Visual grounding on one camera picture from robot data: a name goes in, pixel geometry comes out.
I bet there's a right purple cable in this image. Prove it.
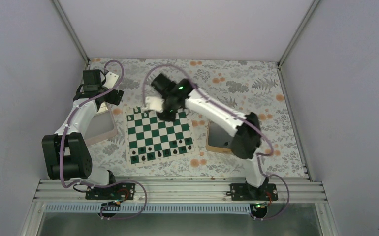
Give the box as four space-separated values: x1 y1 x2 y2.
142 64 290 222

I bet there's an aluminium corner post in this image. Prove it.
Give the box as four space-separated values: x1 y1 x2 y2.
278 0 320 67
50 0 90 64

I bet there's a purple cable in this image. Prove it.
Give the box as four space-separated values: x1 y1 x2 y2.
142 64 290 222
60 59 148 221

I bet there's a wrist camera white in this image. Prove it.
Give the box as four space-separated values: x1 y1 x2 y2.
103 71 120 89
143 96 164 113

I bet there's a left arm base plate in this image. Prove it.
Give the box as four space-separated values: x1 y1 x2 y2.
85 182 135 201

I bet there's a floral patterned table mat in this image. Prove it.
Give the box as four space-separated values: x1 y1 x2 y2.
88 58 306 178

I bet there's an aluminium corner post left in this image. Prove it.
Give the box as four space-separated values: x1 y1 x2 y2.
50 0 90 64

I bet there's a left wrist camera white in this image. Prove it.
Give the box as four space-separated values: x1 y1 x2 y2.
103 71 120 89

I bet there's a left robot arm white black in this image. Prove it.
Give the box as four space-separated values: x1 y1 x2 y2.
41 69 124 199

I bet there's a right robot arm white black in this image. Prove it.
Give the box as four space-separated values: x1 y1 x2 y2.
143 74 267 200

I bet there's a gold metal tray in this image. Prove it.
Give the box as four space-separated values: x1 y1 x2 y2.
206 121 233 154

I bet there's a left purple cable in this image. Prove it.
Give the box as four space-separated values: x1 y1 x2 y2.
60 59 148 221

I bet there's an aluminium rail frame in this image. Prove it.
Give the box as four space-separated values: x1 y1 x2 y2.
21 177 338 236

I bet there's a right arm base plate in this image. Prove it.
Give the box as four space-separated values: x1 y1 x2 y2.
226 183 279 201

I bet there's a green white chess board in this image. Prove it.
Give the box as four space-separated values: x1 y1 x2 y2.
124 106 199 168

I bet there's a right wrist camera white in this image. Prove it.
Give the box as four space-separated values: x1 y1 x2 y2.
143 96 164 113

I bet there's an aluminium corner post right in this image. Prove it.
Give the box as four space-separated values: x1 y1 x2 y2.
278 0 320 67

